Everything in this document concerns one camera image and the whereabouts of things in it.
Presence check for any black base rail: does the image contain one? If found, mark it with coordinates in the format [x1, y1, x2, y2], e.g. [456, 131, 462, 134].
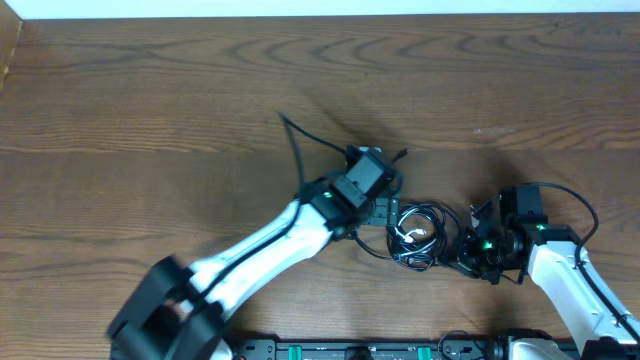
[232, 338, 496, 360]

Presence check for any black right camera cable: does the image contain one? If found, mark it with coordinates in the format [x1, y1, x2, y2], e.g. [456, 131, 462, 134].
[529, 181, 640, 331]

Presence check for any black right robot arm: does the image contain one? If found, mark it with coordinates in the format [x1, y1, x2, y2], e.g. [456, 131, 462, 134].
[442, 182, 639, 359]

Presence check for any black USB cable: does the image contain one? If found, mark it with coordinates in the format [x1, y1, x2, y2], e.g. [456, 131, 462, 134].
[352, 147, 464, 273]

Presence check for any black left camera cable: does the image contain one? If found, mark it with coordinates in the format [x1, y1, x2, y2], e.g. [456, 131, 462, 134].
[189, 112, 349, 311]

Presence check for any black camera cable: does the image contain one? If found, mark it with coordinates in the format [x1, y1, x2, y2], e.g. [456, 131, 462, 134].
[189, 112, 349, 311]
[529, 181, 640, 331]

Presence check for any white USB cable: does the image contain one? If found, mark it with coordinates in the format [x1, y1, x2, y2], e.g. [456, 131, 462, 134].
[393, 205, 437, 259]

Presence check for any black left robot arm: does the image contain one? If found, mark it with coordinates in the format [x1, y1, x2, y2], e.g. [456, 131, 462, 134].
[106, 147, 402, 360]

